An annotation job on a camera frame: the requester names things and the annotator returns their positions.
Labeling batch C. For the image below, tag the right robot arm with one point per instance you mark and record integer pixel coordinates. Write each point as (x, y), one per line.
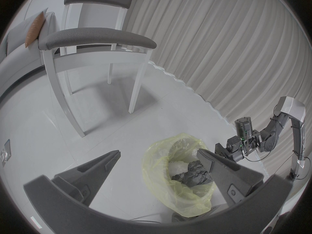
(295, 111)

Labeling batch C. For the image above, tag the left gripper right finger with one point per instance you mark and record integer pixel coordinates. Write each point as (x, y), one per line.
(229, 175)

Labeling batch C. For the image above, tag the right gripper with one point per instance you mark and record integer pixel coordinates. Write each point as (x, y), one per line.
(232, 146)

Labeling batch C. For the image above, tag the grey and white chair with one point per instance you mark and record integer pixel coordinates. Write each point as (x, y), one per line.
(97, 36)

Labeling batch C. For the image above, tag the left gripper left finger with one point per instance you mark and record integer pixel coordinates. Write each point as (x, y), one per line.
(85, 177)

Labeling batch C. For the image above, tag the white sofa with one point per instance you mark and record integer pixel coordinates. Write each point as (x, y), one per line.
(19, 60)

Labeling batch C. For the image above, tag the orange cushion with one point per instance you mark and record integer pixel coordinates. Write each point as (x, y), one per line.
(34, 30)

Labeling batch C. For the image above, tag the beige curtain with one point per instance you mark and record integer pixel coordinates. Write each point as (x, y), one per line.
(219, 45)

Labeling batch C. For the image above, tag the yellow plastic bag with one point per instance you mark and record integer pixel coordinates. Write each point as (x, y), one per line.
(156, 179)

